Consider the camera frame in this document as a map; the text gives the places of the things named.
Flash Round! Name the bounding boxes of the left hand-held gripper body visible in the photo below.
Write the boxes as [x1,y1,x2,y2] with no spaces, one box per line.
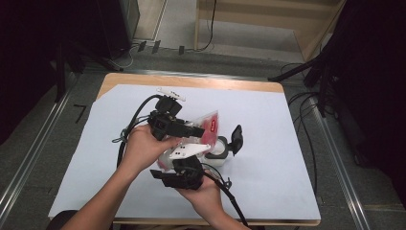
[147,86,188,142]

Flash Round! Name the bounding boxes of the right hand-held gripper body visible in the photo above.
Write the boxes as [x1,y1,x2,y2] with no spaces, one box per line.
[160,143,213,191]

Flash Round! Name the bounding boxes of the sugar bag with red print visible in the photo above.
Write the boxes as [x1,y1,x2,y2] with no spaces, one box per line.
[157,109,221,171]

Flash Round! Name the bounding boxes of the clear jar with black lid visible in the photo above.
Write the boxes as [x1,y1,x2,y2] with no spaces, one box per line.
[204,124,244,168]

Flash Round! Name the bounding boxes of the person's right hand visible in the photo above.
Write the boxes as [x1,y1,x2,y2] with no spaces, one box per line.
[174,178,227,220]

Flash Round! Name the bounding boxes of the person's left hand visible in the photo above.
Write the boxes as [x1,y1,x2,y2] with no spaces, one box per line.
[119,124,183,175]

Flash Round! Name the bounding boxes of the white paper sheet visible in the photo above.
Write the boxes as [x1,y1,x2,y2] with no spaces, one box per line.
[47,83,322,221]

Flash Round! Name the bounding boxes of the black cabinet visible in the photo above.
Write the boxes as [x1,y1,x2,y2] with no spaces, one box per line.
[95,0,142,60]

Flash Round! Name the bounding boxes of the black metal stand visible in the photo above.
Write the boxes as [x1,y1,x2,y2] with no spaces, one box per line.
[54,41,87,104]

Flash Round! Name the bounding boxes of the black tripod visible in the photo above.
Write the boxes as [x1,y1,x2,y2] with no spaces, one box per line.
[267,47,339,118]

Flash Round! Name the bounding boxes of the dark curtain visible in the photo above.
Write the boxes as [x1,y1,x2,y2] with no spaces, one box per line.
[319,0,406,205]
[0,0,106,145]

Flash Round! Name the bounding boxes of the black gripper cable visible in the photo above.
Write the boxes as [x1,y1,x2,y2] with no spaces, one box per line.
[200,162,250,228]
[116,93,164,169]

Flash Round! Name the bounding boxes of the metal floor rail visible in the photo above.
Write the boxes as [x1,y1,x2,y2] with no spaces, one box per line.
[85,66,288,82]
[314,92,372,230]
[0,73,80,221]

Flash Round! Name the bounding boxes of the white floor cable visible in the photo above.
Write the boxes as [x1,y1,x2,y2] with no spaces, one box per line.
[108,44,140,70]

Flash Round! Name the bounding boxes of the hanging black cable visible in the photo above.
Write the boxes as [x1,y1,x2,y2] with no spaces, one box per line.
[186,0,218,53]

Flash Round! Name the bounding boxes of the black floor cables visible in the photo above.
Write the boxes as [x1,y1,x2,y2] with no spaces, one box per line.
[281,61,320,196]

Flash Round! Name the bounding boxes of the wooden frame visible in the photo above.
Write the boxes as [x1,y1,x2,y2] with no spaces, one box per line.
[194,0,349,63]

